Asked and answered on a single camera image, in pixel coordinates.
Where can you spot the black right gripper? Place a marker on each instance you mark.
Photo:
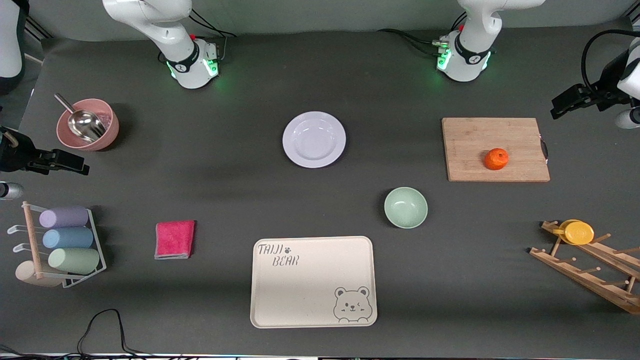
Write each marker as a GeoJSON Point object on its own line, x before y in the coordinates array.
{"type": "Point", "coordinates": [16, 152]}

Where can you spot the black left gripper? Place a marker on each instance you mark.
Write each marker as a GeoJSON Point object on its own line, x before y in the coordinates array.
{"type": "Point", "coordinates": [603, 86]}

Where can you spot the orange mandarin fruit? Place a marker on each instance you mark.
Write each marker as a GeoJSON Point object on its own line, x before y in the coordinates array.
{"type": "Point", "coordinates": [496, 159]}

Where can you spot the white round plate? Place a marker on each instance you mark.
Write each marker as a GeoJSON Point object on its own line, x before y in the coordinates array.
{"type": "Point", "coordinates": [314, 139]}

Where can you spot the metal scoop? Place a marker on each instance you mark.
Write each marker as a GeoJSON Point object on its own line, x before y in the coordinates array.
{"type": "Point", "coordinates": [85, 124]}

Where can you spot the pink bowl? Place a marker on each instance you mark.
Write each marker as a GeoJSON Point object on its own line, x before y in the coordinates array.
{"type": "Point", "coordinates": [107, 132]}

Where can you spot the purple cup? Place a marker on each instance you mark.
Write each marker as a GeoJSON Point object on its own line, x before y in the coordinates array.
{"type": "Point", "coordinates": [64, 217]}

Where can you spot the blue cup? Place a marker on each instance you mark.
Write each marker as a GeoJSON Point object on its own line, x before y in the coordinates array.
{"type": "Point", "coordinates": [68, 238]}

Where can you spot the wooden cutting board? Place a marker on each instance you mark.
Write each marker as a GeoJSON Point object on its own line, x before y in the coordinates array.
{"type": "Point", "coordinates": [495, 149]}

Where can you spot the green cup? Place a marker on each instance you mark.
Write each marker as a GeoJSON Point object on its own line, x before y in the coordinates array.
{"type": "Point", "coordinates": [74, 260]}

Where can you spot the beige cup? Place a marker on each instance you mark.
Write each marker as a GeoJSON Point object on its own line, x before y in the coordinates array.
{"type": "Point", "coordinates": [27, 275]}

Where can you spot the pink folded cloth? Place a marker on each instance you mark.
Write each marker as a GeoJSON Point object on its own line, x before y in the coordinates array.
{"type": "Point", "coordinates": [174, 239]}

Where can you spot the yellow mug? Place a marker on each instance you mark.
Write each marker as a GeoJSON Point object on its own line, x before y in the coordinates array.
{"type": "Point", "coordinates": [577, 232]}

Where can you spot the wooden peg mug rack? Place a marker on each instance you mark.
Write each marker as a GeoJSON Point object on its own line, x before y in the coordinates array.
{"type": "Point", "coordinates": [590, 275]}

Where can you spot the pale green bowl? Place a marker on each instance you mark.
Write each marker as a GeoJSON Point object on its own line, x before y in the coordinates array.
{"type": "Point", "coordinates": [405, 207]}

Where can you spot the beige bear print tray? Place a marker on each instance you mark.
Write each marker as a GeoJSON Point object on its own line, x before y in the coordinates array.
{"type": "Point", "coordinates": [312, 282]}

